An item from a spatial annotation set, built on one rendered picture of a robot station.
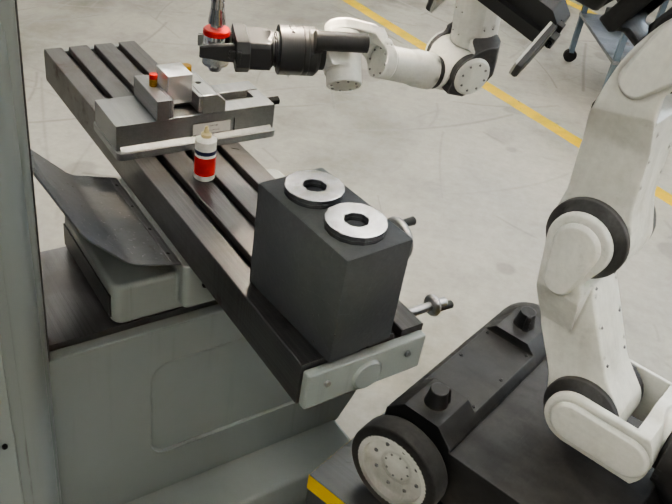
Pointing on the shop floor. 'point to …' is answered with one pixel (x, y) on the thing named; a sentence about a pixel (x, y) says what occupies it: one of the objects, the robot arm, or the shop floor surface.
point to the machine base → (259, 473)
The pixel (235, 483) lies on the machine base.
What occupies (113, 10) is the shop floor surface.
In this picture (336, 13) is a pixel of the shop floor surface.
